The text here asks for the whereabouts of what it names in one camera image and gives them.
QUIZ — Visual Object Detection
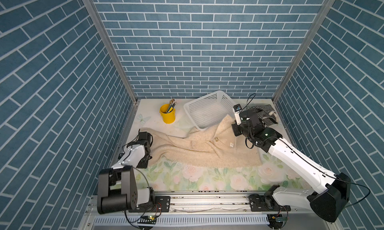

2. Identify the beige knitted scarf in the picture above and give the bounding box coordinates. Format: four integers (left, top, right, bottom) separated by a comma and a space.
143, 115, 262, 168

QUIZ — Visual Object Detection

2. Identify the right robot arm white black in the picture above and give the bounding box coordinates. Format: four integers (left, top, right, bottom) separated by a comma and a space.
232, 104, 351, 223

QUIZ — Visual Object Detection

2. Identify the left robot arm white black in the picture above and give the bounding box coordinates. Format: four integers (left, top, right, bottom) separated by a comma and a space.
97, 132, 155, 214

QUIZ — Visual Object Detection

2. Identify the white plastic mesh basket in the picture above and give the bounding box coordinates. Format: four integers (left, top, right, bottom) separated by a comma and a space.
184, 91, 236, 131

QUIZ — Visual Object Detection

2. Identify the black white patterned cloth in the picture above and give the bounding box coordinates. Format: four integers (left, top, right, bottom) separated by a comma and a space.
250, 105, 279, 127

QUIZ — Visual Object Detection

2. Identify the yellow cup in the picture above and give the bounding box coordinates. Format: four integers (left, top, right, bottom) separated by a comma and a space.
160, 104, 176, 124

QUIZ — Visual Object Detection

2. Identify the floral table mat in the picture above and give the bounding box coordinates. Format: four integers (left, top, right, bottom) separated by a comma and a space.
127, 99, 309, 192

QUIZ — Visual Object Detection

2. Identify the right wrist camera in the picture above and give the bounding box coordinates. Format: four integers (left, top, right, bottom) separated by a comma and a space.
233, 104, 242, 125

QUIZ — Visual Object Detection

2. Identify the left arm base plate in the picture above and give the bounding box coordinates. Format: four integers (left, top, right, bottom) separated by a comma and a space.
128, 196, 171, 213

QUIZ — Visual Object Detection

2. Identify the aluminium front rail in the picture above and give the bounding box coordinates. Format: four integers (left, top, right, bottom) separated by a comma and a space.
86, 191, 313, 214

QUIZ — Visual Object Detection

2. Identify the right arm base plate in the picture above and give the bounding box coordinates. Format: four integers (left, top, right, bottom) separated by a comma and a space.
249, 194, 291, 212

